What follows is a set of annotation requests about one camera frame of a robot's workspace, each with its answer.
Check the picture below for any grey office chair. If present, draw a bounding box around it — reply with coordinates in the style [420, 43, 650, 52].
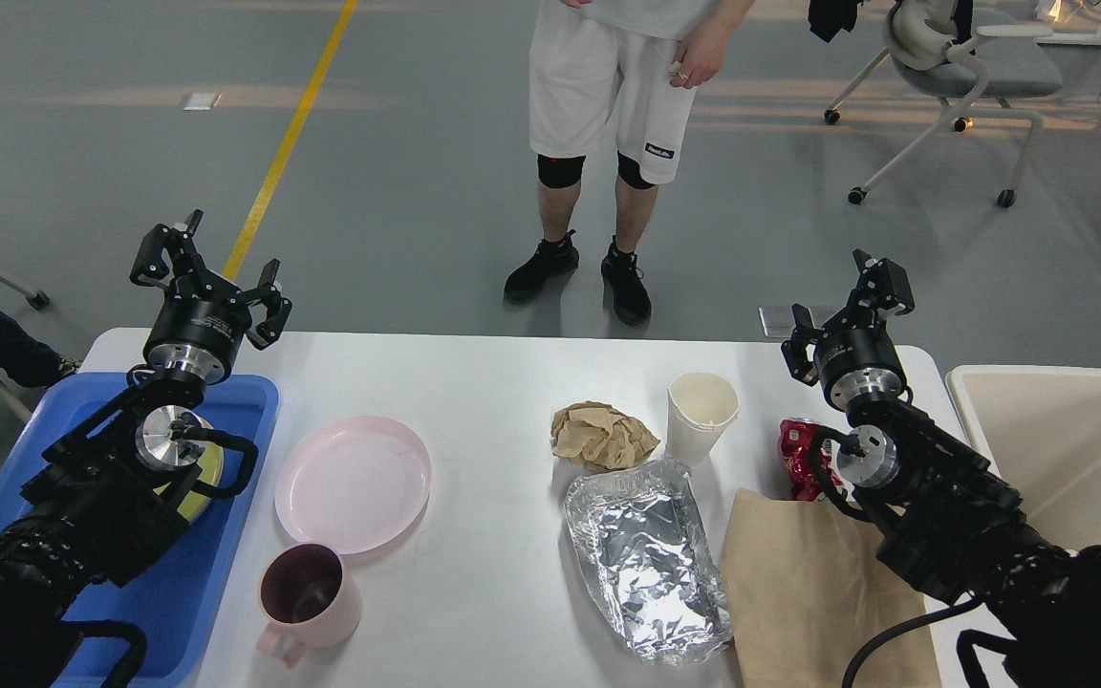
[824, 1, 1062, 208]

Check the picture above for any white paper cup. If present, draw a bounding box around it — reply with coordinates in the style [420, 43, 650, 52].
[664, 372, 740, 465]

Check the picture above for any crumpled brown paper ball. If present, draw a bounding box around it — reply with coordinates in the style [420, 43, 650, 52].
[551, 400, 659, 473]

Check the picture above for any crumpled aluminium foil tray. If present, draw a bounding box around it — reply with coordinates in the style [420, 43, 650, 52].
[563, 459, 731, 666]

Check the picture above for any blue plastic tray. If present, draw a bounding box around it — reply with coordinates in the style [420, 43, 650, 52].
[0, 372, 279, 687]

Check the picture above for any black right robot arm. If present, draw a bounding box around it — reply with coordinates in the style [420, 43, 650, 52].
[782, 249, 1101, 687]

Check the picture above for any seated person at left edge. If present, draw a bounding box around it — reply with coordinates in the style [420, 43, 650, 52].
[0, 312, 81, 387]

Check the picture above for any standing person in white shorts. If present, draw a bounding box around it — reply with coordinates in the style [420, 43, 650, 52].
[504, 1, 751, 326]

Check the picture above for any crushed red can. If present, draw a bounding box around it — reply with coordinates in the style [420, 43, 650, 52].
[778, 418, 829, 502]

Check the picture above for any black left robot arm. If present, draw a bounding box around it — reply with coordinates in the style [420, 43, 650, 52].
[0, 209, 292, 687]

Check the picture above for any yellow plate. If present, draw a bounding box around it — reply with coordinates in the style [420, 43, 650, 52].
[143, 408, 226, 485]

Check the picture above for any pink plate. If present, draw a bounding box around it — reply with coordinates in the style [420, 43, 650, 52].
[272, 415, 432, 556]

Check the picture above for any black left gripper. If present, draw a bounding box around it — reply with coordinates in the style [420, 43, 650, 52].
[128, 209, 292, 386]

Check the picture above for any pink mug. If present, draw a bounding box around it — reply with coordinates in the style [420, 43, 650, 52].
[257, 543, 363, 669]

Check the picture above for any brown paper bag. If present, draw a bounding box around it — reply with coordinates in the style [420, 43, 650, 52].
[722, 489, 925, 687]

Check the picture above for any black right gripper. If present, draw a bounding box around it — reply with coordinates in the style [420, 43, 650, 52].
[781, 249, 915, 411]

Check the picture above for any white waste bin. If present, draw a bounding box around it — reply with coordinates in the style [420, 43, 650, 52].
[945, 365, 1101, 552]

